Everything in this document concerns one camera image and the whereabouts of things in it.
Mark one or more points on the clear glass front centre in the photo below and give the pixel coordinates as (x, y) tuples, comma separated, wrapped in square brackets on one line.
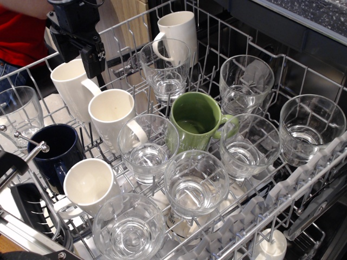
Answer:
[(195, 183)]

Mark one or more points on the white mug top back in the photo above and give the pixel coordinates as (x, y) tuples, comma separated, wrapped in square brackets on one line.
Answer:
[(180, 26)]

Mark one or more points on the dark blue mug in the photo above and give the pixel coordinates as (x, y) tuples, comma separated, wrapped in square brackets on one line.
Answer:
[(65, 150)]

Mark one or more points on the white mug back left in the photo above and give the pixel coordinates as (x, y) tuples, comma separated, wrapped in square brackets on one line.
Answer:
[(75, 88)]

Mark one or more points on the black clamp with metal screw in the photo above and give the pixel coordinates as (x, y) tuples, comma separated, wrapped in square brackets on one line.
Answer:
[(14, 165)]

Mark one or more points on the clear glass back centre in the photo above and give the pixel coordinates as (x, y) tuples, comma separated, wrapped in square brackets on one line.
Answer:
[(166, 65)]

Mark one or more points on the clear glass centre right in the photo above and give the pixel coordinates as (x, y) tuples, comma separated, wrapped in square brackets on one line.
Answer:
[(249, 144)]

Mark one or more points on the clear glass far right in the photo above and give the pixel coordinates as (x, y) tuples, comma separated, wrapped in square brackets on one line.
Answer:
[(308, 123)]

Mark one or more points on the grey plastic tine holder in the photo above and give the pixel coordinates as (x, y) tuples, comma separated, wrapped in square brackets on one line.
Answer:
[(260, 210)]

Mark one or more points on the clear glass front left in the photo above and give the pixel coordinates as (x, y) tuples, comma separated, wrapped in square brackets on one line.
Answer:
[(129, 226)]

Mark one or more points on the white mug front left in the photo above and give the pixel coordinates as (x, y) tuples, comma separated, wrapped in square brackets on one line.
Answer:
[(88, 185)]

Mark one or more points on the clear glass far left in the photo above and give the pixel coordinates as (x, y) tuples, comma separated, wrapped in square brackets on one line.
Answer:
[(21, 115)]

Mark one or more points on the white mug lying underneath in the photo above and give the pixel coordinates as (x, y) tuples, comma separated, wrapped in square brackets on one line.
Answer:
[(181, 228)]

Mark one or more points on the white ceramic mug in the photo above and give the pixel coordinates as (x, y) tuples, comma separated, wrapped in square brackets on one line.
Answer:
[(109, 111)]

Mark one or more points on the clear glass back right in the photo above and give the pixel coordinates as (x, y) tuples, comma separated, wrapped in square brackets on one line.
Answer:
[(244, 83)]

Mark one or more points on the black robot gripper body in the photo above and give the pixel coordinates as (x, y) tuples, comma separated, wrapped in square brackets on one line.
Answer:
[(73, 26)]

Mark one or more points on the green ceramic mug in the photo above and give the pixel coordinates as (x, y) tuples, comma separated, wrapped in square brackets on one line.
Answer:
[(197, 118)]

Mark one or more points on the black ribbed plastic part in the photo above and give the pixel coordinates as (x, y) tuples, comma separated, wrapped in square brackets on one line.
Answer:
[(27, 199)]

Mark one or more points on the clear glass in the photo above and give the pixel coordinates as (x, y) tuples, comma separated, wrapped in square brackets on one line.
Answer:
[(129, 226), (308, 123), (21, 115), (166, 65), (195, 183), (249, 144), (244, 83), (147, 143)]

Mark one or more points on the metal wire dishwasher rack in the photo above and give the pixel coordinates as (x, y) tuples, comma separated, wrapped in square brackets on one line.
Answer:
[(308, 204)]

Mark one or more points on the person in red shirt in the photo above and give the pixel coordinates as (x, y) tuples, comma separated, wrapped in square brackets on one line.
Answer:
[(23, 24)]

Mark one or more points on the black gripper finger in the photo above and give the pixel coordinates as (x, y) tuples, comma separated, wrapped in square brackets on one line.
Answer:
[(93, 58)]

